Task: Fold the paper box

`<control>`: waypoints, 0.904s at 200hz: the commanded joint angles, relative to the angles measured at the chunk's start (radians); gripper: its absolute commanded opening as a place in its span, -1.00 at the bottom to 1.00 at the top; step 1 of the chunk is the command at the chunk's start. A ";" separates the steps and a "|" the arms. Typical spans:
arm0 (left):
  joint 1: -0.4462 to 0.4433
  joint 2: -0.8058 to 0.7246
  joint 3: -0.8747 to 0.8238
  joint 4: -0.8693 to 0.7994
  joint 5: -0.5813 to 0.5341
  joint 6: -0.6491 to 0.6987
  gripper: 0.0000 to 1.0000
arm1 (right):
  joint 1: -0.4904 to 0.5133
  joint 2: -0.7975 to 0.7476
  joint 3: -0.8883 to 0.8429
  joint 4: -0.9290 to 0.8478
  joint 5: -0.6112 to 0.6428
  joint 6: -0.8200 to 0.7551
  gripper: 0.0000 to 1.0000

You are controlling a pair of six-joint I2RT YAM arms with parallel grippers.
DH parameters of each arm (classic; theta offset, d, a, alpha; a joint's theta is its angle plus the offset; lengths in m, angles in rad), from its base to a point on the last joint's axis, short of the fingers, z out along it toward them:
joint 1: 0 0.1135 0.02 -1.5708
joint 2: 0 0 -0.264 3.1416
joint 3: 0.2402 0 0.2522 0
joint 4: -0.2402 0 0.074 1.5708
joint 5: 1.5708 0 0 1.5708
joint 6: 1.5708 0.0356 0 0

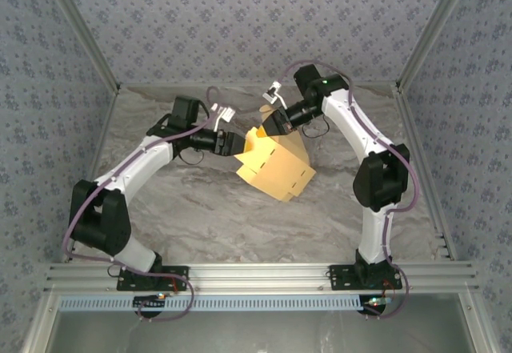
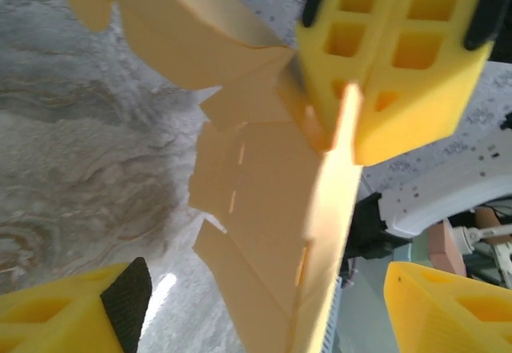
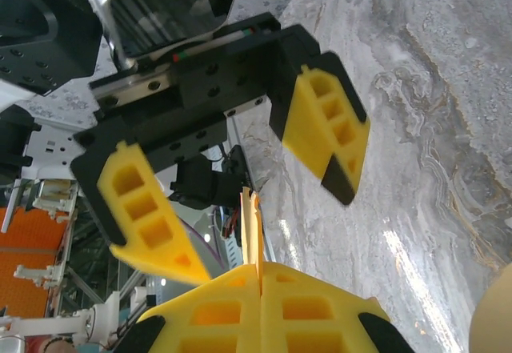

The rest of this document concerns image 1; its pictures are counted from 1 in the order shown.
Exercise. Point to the small lit circuit board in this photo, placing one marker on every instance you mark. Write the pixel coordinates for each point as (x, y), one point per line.
(150, 302)
(376, 302)

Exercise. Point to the grey metal sheet panel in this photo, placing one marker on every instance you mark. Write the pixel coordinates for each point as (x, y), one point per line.
(256, 333)

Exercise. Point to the long aluminium base rail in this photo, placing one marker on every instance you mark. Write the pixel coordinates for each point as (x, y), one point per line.
(256, 277)

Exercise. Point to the aluminium frame leg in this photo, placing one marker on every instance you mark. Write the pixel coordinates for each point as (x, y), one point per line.
(40, 325)
(478, 325)

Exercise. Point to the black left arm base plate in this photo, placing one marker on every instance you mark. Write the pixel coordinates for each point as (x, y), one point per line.
(128, 283)

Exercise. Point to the aluminium frame post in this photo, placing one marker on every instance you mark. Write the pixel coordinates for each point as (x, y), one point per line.
(432, 29)
(84, 29)

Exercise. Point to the thin aluminium side rail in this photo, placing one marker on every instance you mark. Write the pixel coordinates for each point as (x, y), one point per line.
(106, 123)

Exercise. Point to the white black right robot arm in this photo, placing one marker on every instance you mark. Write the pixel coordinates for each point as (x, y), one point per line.
(340, 113)

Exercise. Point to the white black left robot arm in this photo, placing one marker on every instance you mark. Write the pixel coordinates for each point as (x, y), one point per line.
(140, 169)

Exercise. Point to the yellow paper box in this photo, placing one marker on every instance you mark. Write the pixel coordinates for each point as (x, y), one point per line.
(280, 165)

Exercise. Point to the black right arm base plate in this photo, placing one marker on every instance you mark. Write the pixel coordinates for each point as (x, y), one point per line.
(340, 279)

